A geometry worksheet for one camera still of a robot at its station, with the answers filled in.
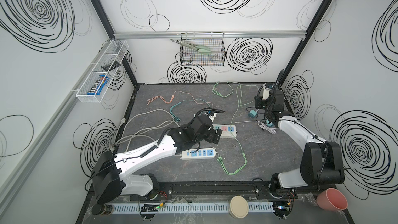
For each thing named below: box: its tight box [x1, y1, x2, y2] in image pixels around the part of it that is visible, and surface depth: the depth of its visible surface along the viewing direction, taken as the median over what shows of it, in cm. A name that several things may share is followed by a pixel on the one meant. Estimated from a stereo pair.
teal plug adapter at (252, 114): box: [247, 109, 258, 119], surface depth 103 cm
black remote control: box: [101, 60, 121, 72], surface depth 81 cm
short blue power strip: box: [180, 147, 218, 161], surface depth 84 cm
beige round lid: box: [229, 195, 250, 219], surface depth 66 cm
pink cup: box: [316, 187, 348, 212], surface depth 64 cm
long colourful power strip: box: [211, 123, 238, 138], surface depth 93 cm
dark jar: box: [91, 203, 115, 216], surface depth 63 cm
